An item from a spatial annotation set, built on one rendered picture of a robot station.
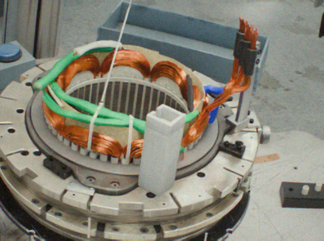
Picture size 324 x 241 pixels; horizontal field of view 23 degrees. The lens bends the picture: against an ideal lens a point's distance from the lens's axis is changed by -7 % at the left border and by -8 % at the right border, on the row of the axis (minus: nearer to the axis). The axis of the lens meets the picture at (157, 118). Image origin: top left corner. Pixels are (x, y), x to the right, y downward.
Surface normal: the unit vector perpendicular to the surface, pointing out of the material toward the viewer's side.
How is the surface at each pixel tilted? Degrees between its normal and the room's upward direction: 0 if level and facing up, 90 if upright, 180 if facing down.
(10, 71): 90
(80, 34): 0
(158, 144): 90
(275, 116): 0
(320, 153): 0
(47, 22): 90
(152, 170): 90
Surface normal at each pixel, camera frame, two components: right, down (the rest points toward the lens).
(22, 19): 0.34, 0.55
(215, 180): 0.12, -0.83
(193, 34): -0.28, 0.50
